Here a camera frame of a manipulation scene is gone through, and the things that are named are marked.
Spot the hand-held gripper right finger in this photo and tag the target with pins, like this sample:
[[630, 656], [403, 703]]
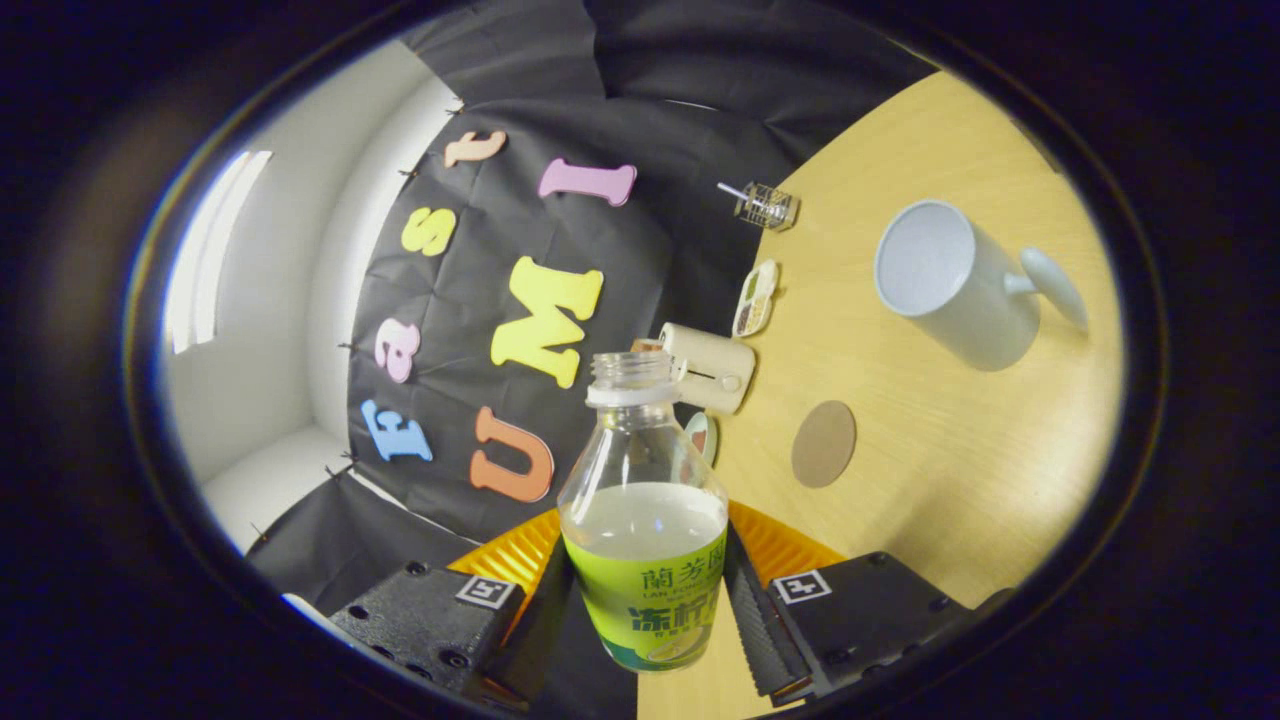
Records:
[[760, 630]]

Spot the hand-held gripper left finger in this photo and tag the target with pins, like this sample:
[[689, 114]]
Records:
[[540, 630]]

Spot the clear juice bottle green label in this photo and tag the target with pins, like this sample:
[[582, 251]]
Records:
[[645, 590]]

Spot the round brown coaster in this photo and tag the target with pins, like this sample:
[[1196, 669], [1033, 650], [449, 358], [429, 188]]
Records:
[[824, 444]]

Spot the white cup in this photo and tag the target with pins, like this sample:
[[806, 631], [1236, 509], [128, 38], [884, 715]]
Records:
[[960, 300]]

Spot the grey plate with food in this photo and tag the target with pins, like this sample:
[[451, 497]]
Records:
[[705, 440]]

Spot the wooden table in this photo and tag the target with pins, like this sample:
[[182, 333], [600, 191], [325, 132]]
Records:
[[950, 450]]

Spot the white toaster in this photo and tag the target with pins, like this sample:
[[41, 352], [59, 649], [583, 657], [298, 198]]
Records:
[[712, 365]]

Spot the bread slice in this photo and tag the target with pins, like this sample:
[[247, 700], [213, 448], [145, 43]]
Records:
[[648, 346]]

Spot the white compartment tray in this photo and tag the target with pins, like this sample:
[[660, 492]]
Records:
[[755, 300]]

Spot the white straw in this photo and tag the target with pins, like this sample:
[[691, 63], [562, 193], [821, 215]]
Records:
[[730, 189]]

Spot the ceiling light panel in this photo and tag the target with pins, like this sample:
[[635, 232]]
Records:
[[210, 260]]

